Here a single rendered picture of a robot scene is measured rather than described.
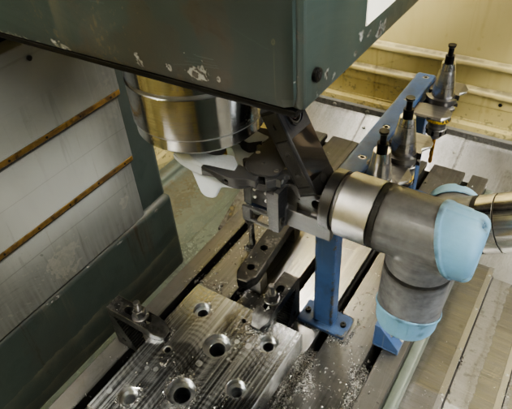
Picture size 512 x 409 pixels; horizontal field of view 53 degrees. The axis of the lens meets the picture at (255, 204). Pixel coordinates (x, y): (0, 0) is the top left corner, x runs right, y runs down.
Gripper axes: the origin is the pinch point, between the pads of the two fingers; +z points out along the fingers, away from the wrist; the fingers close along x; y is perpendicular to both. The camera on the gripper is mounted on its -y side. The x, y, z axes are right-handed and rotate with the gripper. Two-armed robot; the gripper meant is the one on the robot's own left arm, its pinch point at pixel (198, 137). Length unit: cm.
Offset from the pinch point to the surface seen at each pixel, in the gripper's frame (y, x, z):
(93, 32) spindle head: -18.6, -12.5, -0.7
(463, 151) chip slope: 56, 96, -18
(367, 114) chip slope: 54, 99, 14
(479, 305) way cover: 64, 49, -37
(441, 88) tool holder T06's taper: 14, 53, -17
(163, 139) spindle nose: -4.9, -7.7, -1.9
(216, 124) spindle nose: -7.0, -5.0, -7.2
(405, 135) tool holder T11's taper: 12.4, 31.2, -17.5
